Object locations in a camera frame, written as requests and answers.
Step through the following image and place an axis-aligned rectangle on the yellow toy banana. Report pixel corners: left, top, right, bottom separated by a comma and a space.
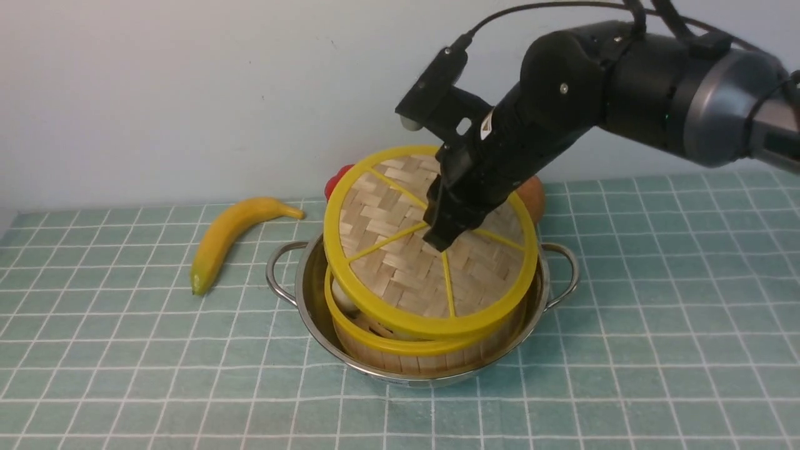
189, 197, 305, 296

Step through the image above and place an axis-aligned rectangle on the green checkered tablecloth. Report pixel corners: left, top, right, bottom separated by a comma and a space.
1, 172, 799, 449

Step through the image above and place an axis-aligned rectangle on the red toy bell pepper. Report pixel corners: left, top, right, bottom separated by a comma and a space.
323, 164, 353, 201

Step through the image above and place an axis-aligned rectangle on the white round bun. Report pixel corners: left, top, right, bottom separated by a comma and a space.
331, 279, 362, 317

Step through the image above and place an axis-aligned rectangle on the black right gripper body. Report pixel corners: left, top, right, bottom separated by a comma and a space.
435, 82, 601, 216

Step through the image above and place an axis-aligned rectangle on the woven bamboo steamer lid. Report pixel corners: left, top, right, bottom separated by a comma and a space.
323, 146, 538, 340

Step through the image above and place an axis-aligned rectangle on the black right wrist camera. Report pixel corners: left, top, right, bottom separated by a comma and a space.
394, 43, 491, 148

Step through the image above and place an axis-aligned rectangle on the brown toy potato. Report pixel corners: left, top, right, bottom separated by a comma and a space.
516, 176, 546, 224

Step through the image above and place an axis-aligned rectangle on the bamboo steamer basket yellow rim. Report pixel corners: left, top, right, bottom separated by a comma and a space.
324, 269, 528, 376

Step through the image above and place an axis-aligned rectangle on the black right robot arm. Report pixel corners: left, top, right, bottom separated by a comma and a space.
424, 21, 798, 251

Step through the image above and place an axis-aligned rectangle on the stainless steel two-handled pot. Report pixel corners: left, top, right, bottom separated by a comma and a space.
266, 234, 580, 389

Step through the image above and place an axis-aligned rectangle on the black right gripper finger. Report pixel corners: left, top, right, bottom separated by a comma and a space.
423, 177, 501, 253

